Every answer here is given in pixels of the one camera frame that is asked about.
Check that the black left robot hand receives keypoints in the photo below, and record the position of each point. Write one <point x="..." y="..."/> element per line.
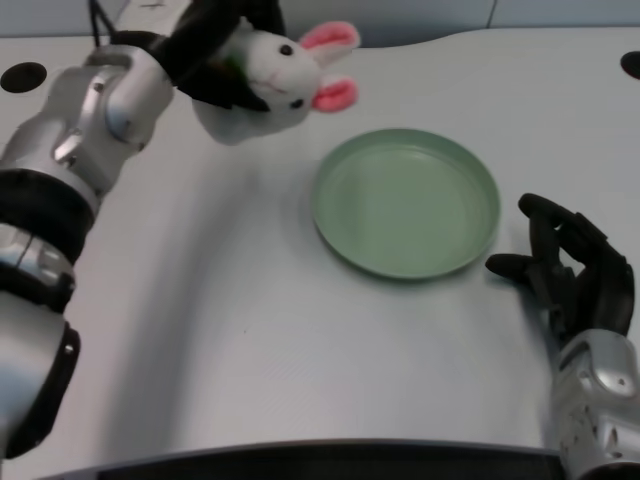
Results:
<point x="195" y="50"/>

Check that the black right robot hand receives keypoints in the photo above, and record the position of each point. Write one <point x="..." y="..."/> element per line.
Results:
<point x="597" y="285"/>

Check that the white plush rabbit doll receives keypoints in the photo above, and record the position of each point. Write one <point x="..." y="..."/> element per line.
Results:
<point x="280" y="85"/>

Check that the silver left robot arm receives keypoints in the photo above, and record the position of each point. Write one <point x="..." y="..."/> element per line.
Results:
<point x="75" y="150"/>

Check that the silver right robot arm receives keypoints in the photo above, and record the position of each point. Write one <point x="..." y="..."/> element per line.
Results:
<point x="597" y="400"/>

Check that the green round plate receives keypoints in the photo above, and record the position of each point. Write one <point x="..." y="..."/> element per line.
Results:
<point x="407" y="205"/>

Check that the black robot torso edge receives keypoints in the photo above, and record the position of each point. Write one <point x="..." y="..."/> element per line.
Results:
<point x="325" y="461"/>

